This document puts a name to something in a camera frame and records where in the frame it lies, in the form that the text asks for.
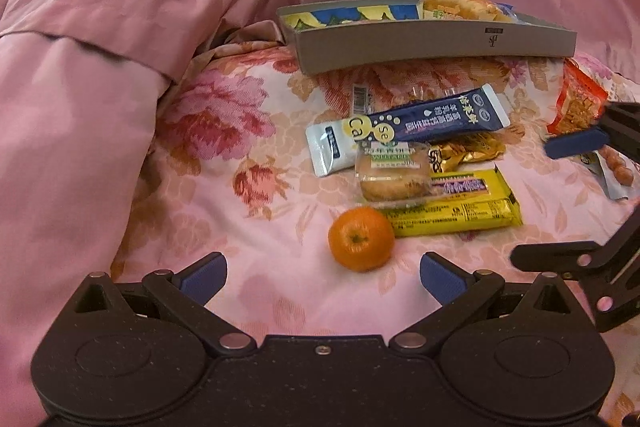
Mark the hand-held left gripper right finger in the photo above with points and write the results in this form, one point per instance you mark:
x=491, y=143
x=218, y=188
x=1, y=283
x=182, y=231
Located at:
x=440, y=277

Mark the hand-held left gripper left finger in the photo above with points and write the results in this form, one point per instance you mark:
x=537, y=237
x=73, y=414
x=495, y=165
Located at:
x=202, y=279

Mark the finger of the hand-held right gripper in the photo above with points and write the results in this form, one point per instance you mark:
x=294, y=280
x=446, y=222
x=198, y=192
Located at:
x=575, y=144
x=550, y=257

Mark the red dried tofu packet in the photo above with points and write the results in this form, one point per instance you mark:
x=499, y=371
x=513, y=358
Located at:
x=575, y=102

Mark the sausage snack packet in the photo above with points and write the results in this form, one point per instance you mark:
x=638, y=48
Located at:
x=617, y=167

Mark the yellow bar packet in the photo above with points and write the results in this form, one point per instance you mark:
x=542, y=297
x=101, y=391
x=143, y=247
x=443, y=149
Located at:
x=465, y=212

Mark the mandarin orange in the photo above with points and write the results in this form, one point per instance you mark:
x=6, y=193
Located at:
x=360, y=239

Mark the clear small cake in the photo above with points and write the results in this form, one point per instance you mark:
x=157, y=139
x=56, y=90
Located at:
x=392, y=184

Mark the golden snack packet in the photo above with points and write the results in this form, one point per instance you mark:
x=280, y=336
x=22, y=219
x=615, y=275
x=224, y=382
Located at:
x=470, y=147

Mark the navy blue stick packet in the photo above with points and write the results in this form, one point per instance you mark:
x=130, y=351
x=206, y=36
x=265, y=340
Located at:
x=430, y=122

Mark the orange bread packet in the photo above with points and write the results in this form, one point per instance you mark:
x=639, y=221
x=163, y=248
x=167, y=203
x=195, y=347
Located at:
x=460, y=7

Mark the grey cardboard box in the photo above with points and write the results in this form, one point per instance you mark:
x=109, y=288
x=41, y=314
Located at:
x=400, y=47

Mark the floral bed sheet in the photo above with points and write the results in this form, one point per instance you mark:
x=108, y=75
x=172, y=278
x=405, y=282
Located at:
x=250, y=207

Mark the pink quilt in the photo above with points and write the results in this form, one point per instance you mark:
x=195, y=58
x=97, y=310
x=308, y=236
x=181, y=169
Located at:
x=100, y=57

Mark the blue yellow patterned paper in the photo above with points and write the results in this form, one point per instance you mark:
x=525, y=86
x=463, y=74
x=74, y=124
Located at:
x=350, y=14

